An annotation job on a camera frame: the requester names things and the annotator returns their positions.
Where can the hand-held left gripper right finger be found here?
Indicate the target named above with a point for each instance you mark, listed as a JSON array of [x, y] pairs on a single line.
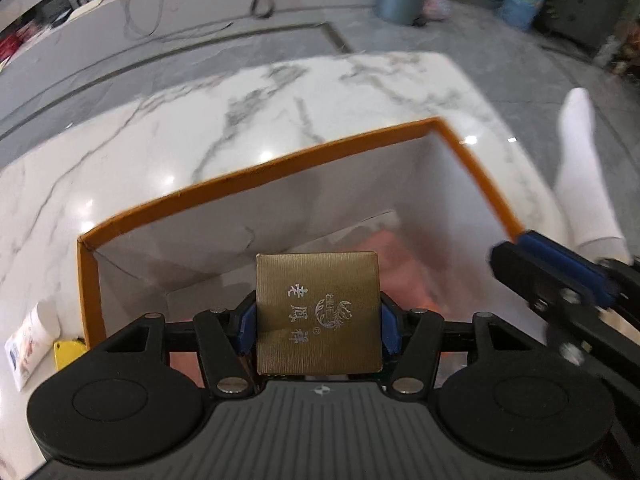
[[388, 331]]

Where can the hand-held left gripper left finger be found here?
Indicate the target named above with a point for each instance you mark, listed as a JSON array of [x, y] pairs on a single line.
[[245, 327]]

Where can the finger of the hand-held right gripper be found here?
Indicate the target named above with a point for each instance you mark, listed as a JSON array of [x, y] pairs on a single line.
[[545, 272]]

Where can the gold cardboard box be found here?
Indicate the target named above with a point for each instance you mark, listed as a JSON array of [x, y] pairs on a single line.
[[320, 310]]

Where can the orange storage box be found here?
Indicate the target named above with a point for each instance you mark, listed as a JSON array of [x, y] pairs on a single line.
[[91, 300]]

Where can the person's leg in white sock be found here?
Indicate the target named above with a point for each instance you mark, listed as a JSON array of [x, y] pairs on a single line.
[[582, 175]]

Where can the yellow round case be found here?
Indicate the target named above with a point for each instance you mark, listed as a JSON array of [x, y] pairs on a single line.
[[70, 355]]

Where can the white printed tube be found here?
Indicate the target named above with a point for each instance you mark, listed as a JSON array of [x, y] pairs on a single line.
[[32, 345]]

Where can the dark planter box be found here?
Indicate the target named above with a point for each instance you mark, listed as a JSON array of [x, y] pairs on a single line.
[[585, 5]]

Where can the blue water jug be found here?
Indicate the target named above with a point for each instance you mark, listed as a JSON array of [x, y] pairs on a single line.
[[520, 2]]

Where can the potted plant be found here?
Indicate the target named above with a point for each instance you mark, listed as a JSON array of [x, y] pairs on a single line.
[[437, 2]]

